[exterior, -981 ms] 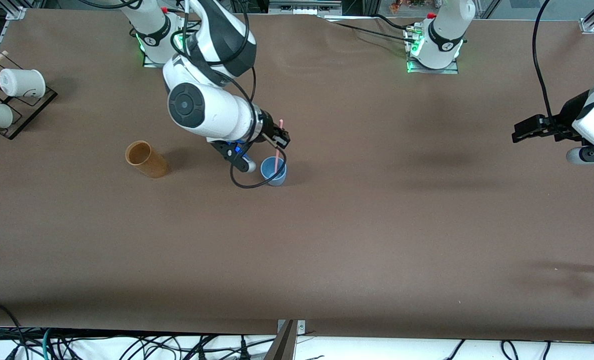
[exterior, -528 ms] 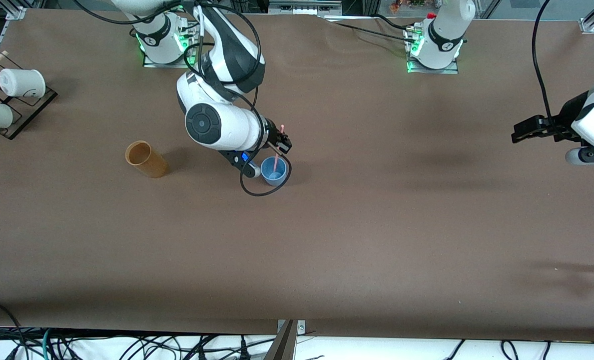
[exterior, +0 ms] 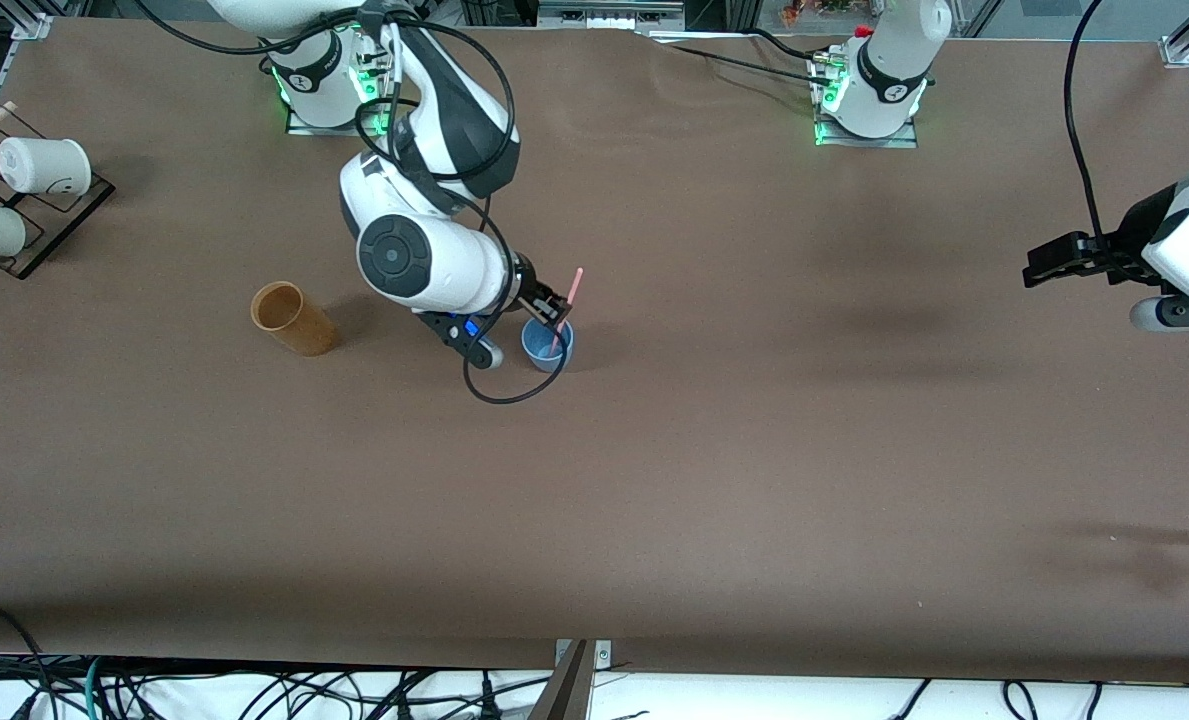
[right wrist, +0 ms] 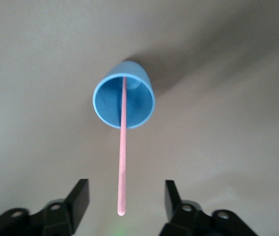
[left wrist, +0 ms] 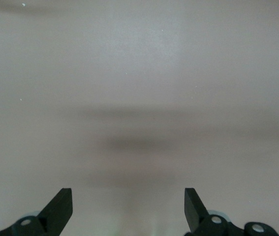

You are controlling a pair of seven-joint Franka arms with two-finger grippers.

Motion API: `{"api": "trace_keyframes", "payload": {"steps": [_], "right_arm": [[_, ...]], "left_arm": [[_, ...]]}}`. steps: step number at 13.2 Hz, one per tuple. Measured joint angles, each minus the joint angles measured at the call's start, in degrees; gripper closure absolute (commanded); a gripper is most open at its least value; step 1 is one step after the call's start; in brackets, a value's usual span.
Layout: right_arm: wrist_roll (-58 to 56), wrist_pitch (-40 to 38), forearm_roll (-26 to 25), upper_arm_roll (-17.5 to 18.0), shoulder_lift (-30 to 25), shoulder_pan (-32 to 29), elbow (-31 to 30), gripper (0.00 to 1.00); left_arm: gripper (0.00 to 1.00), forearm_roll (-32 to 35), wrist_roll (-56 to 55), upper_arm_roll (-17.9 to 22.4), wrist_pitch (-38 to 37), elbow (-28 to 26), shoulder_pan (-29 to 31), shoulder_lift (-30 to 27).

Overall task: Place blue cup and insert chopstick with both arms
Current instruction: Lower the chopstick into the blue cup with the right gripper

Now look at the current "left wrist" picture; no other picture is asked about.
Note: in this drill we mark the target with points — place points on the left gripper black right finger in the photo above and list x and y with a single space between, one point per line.
194 211

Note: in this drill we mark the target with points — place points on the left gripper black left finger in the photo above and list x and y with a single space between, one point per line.
55 216

